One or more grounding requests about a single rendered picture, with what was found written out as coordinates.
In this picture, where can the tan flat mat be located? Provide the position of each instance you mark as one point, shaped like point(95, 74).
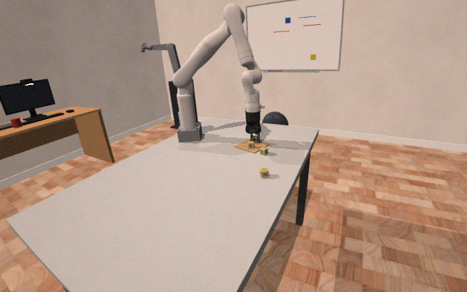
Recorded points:
point(257, 146)

